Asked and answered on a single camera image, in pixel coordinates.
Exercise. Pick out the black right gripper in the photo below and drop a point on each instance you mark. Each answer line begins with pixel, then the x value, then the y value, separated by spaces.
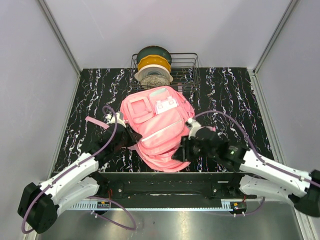
pixel 183 153

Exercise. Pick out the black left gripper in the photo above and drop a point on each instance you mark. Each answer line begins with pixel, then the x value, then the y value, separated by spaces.
pixel 134 137

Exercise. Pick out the pink student backpack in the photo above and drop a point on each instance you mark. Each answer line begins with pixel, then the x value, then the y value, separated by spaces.
pixel 159 115

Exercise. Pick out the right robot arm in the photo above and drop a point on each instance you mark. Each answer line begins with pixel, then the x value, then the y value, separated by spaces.
pixel 254 174

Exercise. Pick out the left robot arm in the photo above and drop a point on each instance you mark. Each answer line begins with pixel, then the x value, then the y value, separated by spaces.
pixel 41 205

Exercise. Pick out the grey patterned plate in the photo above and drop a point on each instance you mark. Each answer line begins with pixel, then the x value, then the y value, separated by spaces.
pixel 154 81

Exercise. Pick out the yellow plate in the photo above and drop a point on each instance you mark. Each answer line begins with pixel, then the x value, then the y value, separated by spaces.
pixel 154 59

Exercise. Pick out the dark green plate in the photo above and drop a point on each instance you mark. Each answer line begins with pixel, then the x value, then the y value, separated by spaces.
pixel 154 50

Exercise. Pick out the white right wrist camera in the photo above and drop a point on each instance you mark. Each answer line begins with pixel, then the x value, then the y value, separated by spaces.
pixel 193 127

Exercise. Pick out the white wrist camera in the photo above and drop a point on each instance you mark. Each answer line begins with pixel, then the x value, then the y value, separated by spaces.
pixel 193 127
pixel 118 118

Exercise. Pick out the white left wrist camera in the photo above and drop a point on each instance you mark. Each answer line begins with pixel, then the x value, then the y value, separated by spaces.
pixel 118 118

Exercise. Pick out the aluminium front rail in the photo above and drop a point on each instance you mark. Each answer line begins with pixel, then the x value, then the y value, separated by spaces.
pixel 206 200

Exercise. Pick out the black wire dish rack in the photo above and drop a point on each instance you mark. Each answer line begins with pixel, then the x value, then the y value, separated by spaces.
pixel 184 70

